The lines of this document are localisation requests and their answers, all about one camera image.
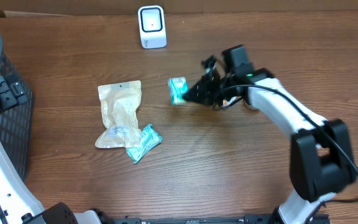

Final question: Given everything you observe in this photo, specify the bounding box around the orange tissue pack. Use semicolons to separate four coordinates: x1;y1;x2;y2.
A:
223;96;242;107

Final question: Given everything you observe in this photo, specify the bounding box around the grey plastic basket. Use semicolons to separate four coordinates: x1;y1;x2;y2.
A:
0;36;34;180

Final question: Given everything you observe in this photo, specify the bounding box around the green lid jar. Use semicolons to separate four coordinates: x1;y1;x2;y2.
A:
243;101;257;110

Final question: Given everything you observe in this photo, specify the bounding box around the teal tissue pack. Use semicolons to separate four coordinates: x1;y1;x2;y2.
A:
168;77;188;105

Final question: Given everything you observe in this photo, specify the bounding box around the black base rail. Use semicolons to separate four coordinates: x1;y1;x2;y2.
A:
97;212;274;224

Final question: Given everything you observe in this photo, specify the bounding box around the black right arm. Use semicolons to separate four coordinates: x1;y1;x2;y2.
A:
183;45;358;223

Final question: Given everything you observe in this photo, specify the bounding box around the clear plastic bag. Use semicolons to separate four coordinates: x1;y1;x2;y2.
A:
95;80;142;149

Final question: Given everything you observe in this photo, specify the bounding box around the white barcode scanner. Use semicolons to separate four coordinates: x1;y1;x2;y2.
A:
138;5;167;49

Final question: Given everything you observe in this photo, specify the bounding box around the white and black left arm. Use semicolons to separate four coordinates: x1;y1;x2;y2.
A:
0;141;101;224

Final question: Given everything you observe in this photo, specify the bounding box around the teal wipes packet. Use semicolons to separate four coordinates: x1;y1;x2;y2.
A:
126;124;163;164

